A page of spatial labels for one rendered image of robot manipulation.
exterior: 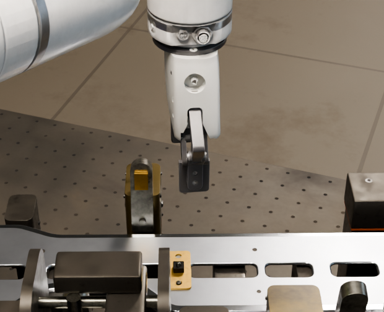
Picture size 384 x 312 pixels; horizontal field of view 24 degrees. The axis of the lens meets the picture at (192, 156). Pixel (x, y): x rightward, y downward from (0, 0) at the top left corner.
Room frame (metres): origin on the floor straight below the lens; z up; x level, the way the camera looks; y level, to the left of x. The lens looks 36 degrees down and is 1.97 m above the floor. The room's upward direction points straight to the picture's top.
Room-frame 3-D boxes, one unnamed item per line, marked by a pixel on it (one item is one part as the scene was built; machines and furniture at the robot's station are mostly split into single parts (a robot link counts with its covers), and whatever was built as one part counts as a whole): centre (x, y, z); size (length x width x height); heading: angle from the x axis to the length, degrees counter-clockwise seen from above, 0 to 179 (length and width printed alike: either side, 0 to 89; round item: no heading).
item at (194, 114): (0.76, 0.00, 1.46); 0.08 x 0.01 x 0.06; 6
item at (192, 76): (0.80, 0.00, 1.49); 0.10 x 0.07 x 0.11; 6
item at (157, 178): (1.21, 0.08, 0.87); 0.12 x 0.07 x 0.35; 1
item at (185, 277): (1.02, 0.02, 1.01); 0.08 x 0.04 x 0.01; 1
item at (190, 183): (0.74, 0.00, 1.40); 0.03 x 0.03 x 0.07; 6
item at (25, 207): (1.21, 0.29, 0.84); 0.10 x 0.05 x 0.29; 1
